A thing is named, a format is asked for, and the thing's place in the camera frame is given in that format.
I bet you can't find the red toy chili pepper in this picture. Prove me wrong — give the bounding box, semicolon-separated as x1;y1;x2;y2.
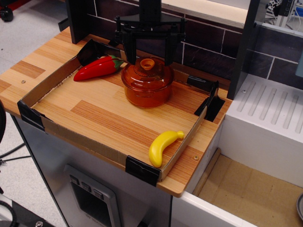
73;55;124;81

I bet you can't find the dark shelf upright post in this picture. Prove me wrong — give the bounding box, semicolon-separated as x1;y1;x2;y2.
227;0;260;100

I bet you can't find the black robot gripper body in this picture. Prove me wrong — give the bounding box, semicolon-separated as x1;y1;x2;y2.
115;0;186;43

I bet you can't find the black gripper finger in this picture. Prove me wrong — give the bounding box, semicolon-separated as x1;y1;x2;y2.
123;37;137;64
164;38;177;66

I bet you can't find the orange transparent toy pot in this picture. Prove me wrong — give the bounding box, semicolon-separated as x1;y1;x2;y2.
122;78;173;108

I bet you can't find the white toy sink unit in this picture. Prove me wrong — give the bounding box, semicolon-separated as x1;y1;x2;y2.
171;75;303;227

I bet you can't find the orange transparent pot lid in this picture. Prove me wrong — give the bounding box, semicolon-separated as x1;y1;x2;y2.
121;57;174;91

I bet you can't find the grey toy dishwasher front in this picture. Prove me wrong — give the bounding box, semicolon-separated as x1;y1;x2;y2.
63;164;122;227

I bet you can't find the cardboard fence with black tape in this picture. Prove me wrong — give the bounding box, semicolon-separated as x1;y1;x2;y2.
18;40;231;188

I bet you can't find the yellow toy banana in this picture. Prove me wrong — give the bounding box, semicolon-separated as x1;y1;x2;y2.
149;131;184;167

